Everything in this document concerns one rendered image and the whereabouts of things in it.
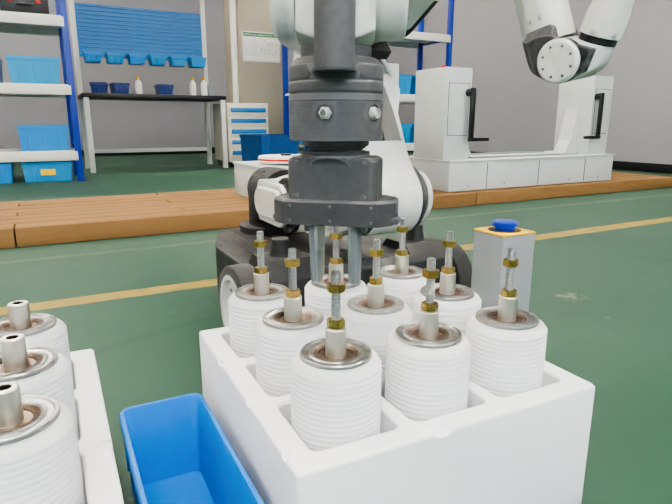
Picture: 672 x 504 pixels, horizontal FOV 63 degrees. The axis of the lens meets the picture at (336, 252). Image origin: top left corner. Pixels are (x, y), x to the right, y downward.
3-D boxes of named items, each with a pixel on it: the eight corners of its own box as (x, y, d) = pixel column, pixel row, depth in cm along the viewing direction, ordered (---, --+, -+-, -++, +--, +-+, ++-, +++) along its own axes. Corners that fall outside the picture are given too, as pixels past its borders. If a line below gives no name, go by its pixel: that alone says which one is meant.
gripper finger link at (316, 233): (325, 275, 57) (325, 217, 55) (317, 284, 54) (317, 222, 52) (310, 274, 57) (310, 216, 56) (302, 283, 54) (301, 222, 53)
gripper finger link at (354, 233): (347, 286, 53) (347, 224, 52) (353, 277, 56) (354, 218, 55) (363, 287, 53) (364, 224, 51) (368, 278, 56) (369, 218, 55)
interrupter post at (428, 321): (443, 338, 62) (444, 311, 61) (427, 343, 61) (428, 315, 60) (428, 332, 64) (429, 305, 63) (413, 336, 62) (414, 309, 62)
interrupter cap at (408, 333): (476, 341, 61) (476, 335, 61) (426, 356, 57) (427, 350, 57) (429, 321, 67) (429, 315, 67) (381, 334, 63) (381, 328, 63)
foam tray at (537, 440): (204, 436, 87) (198, 330, 83) (409, 385, 104) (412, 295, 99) (300, 638, 53) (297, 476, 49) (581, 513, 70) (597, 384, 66)
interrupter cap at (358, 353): (293, 371, 54) (293, 364, 54) (305, 341, 61) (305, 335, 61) (370, 374, 53) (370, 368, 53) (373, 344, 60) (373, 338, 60)
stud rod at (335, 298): (330, 339, 57) (329, 270, 55) (339, 338, 57) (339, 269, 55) (332, 343, 56) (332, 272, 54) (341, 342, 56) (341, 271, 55)
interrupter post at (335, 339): (323, 361, 56) (322, 331, 55) (325, 351, 58) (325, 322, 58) (346, 362, 56) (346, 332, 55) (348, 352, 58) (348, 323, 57)
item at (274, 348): (246, 464, 68) (240, 328, 64) (275, 424, 77) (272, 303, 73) (319, 477, 66) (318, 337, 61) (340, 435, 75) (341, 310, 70)
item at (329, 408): (285, 531, 57) (281, 372, 53) (300, 474, 66) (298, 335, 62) (377, 538, 56) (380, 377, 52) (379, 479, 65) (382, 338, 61)
